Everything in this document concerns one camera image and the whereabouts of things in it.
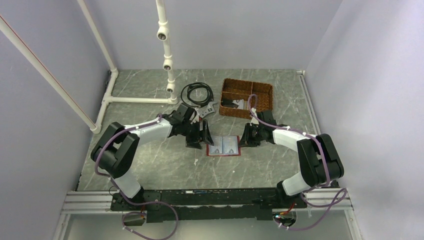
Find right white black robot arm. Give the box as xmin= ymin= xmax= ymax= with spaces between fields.
xmin=239 ymin=108 xmax=344 ymax=208

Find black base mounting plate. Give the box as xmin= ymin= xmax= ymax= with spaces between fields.
xmin=110 ymin=187 xmax=307 ymax=223

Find white pvc pipe frame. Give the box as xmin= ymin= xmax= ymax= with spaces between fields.
xmin=0 ymin=0 xmax=179 ymax=135

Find red handled adjustable wrench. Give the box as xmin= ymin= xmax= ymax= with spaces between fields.
xmin=197 ymin=101 xmax=217 ymax=119

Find coiled black cable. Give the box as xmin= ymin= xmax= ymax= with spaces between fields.
xmin=180 ymin=82 xmax=215 ymax=108

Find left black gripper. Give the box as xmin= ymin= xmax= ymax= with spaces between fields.
xmin=181 ymin=119 xmax=215 ymax=150

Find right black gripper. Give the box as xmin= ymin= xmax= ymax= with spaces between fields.
xmin=237 ymin=123 xmax=265 ymax=147

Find red leather card holder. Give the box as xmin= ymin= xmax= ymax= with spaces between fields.
xmin=206 ymin=135 xmax=241 ymax=157

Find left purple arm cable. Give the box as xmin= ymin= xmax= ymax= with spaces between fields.
xmin=94 ymin=113 xmax=180 ymax=240

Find aluminium extrusion rail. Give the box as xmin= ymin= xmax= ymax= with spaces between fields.
xmin=61 ymin=188 xmax=354 ymax=214

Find cards in basket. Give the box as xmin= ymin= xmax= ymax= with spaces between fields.
xmin=220 ymin=98 xmax=249 ymax=110

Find brown woven basket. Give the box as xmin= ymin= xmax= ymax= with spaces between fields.
xmin=218 ymin=78 xmax=274 ymax=119

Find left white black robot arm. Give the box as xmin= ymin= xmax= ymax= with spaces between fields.
xmin=90 ymin=103 xmax=215 ymax=210

